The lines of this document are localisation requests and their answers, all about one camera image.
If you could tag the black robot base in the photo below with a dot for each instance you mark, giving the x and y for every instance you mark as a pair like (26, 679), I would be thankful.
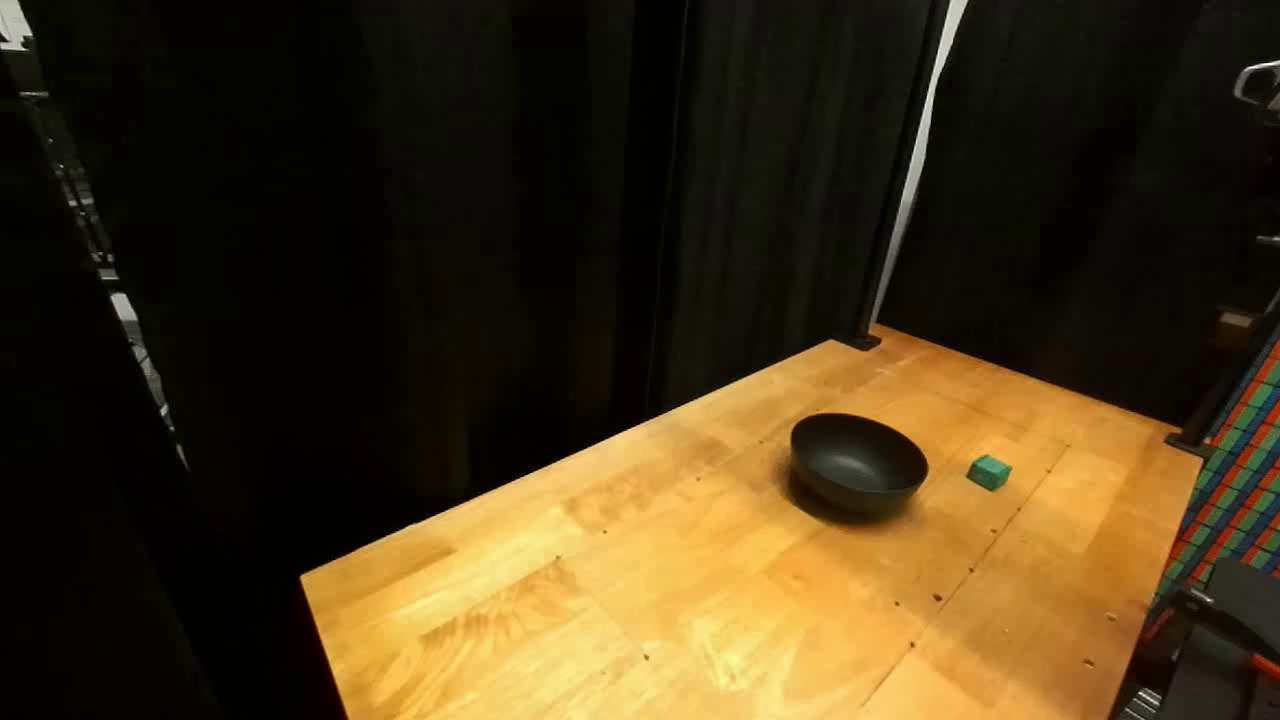
(1215, 647)

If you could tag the black bowl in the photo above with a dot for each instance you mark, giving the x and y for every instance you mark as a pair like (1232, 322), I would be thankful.
(859, 461)

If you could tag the green block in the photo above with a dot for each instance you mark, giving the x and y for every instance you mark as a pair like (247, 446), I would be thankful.
(989, 469)

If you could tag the black curtain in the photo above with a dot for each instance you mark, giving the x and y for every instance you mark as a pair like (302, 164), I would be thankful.
(506, 202)

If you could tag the white vertical pole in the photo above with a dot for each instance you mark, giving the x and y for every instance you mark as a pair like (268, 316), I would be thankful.
(909, 160)

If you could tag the black metal frame post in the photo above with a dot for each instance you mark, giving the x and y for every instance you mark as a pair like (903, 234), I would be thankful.
(104, 267)

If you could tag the black camera stand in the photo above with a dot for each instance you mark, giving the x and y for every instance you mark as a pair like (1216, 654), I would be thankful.
(1247, 243)

